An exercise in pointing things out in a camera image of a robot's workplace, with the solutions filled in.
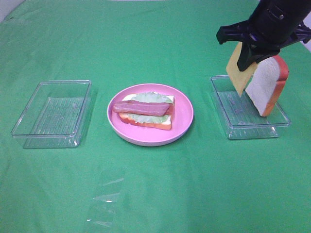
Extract clear plastic container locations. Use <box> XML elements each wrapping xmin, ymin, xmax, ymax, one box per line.
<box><xmin>209</xmin><ymin>75</ymin><xmax>291</xmax><ymax>140</ymax></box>
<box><xmin>11</xmin><ymin>80</ymin><xmax>93</xmax><ymax>149</ymax></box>

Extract pink round plate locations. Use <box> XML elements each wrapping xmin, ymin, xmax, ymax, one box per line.
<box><xmin>107</xmin><ymin>83</ymin><xmax>194</xmax><ymax>147</ymax></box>

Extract bread slice with brown crust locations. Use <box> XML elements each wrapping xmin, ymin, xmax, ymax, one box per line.
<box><xmin>117</xmin><ymin>104</ymin><xmax>174</xmax><ymax>130</ymax></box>

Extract green tablecloth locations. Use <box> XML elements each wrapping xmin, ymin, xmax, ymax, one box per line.
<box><xmin>0</xmin><ymin>0</ymin><xmax>311</xmax><ymax>233</ymax></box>

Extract clear right plastic container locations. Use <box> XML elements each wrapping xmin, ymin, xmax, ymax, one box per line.
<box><xmin>209</xmin><ymin>75</ymin><xmax>291</xmax><ymax>140</ymax></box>

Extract clear left plastic container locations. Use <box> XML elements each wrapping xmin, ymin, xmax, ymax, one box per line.
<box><xmin>11</xmin><ymin>80</ymin><xmax>93</xmax><ymax>149</ymax></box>

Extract green lettuce leaf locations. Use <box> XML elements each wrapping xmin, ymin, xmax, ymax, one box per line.
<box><xmin>123</xmin><ymin>92</ymin><xmax>174</xmax><ymax>125</ymax></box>

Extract yellow cheese slice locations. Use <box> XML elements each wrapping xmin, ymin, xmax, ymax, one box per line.
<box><xmin>226</xmin><ymin>42</ymin><xmax>258</xmax><ymax>97</ymax></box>

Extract bacon strip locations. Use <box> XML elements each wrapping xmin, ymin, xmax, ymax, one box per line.
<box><xmin>124</xmin><ymin>100</ymin><xmax>173</xmax><ymax>116</ymax></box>
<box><xmin>113</xmin><ymin>100</ymin><xmax>170</xmax><ymax>116</ymax></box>

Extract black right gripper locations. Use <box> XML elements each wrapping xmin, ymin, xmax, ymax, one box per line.
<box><xmin>216</xmin><ymin>20</ymin><xmax>311</xmax><ymax>71</ymax></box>

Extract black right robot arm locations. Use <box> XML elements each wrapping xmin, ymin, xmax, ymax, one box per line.
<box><xmin>216</xmin><ymin>0</ymin><xmax>311</xmax><ymax>71</ymax></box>

